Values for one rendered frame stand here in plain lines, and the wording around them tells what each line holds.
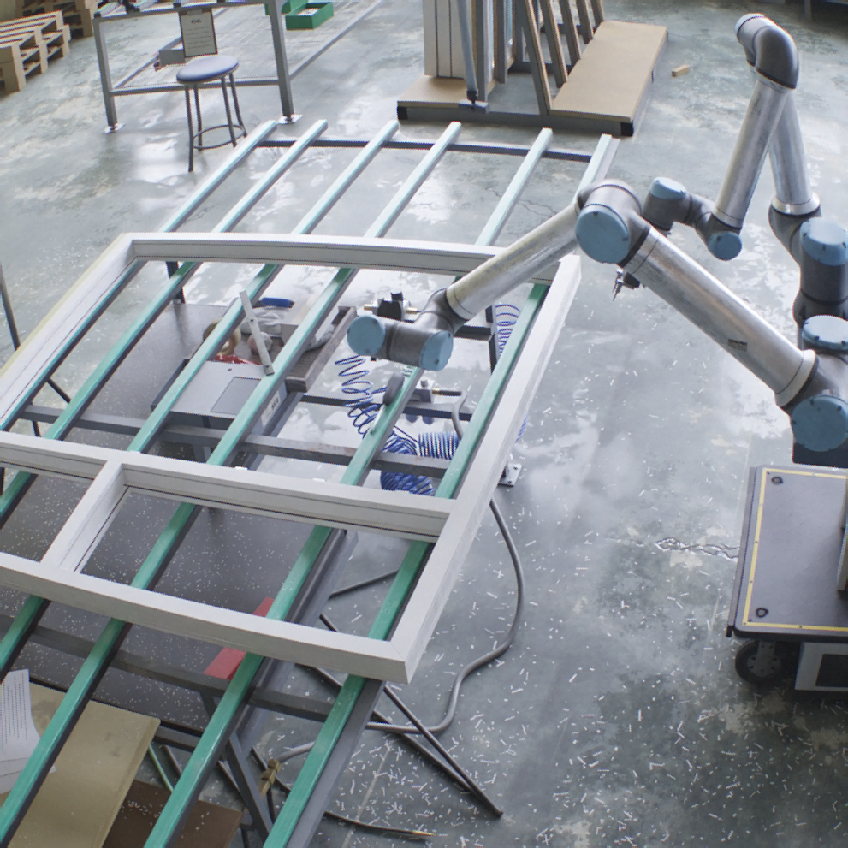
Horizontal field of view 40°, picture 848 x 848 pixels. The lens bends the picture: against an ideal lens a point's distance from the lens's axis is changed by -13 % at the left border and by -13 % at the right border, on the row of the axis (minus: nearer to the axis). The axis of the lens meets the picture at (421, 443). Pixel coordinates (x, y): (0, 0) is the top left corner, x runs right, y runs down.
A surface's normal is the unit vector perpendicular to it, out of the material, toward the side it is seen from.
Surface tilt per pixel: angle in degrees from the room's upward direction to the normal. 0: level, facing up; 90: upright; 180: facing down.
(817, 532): 0
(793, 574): 0
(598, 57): 0
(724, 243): 94
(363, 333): 52
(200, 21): 86
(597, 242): 86
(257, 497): 90
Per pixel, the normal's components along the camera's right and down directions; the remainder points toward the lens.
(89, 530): 0.95, 0.11
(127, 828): -0.10, -0.78
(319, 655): -0.31, 0.61
